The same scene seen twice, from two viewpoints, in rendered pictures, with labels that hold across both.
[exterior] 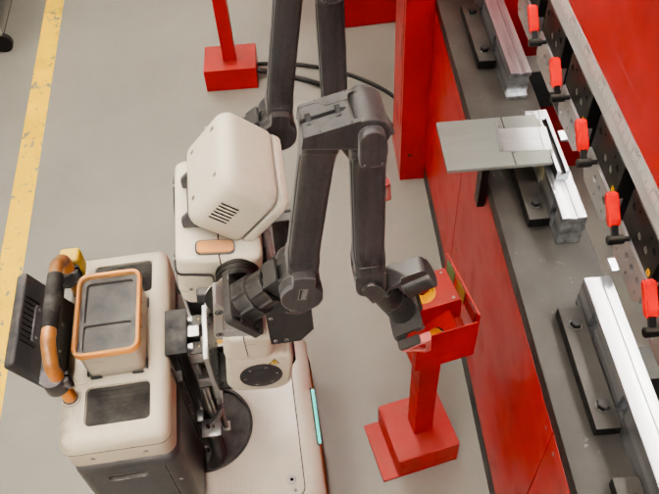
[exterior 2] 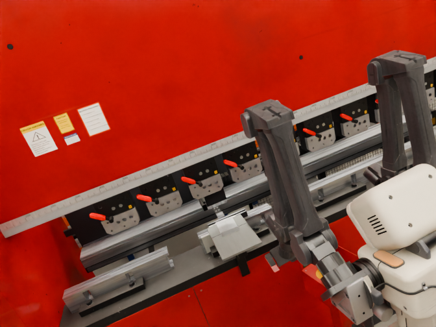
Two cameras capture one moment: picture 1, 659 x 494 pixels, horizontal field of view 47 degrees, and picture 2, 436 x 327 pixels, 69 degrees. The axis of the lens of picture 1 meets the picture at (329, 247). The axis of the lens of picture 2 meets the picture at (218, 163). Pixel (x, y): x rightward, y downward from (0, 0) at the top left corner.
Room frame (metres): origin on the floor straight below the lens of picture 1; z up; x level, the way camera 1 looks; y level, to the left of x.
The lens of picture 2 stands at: (1.55, 0.76, 1.83)
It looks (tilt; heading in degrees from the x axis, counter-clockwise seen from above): 22 degrees down; 261
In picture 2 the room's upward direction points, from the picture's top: 18 degrees counter-clockwise
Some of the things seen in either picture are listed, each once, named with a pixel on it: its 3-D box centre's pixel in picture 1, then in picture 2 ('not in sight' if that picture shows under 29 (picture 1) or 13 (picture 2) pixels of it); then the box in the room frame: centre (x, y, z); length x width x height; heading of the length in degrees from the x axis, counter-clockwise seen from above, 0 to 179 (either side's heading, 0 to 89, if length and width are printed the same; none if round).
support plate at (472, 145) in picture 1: (492, 143); (232, 235); (1.39, -0.44, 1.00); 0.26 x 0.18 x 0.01; 91
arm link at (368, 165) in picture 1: (368, 207); (391, 124); (0.84, -0.07, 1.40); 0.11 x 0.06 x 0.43; 5
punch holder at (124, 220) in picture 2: not in sight; (117, 209); (1.82, -0.57, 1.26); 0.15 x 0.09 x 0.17; 1
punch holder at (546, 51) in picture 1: (567, 46); (202, 176); (1.42, -0.58, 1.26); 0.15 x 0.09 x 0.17; 1
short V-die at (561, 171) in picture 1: (551, 147); (228, 220); (1.37, -0.58, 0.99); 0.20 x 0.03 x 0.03; 1
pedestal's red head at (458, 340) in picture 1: (430, 312); (331, 271); (1.06, -0.24, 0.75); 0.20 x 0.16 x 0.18; 14
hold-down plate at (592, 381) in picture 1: (586, 368); (338, 196); (0.79, -0.53, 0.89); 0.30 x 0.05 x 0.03; 1
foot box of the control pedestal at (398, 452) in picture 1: (410, 434); not in sight; (1.05, -0.22, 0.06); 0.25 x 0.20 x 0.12; 104
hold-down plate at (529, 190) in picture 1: (525, 179); (239, 240); (1.36, -0.53, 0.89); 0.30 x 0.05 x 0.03; 1
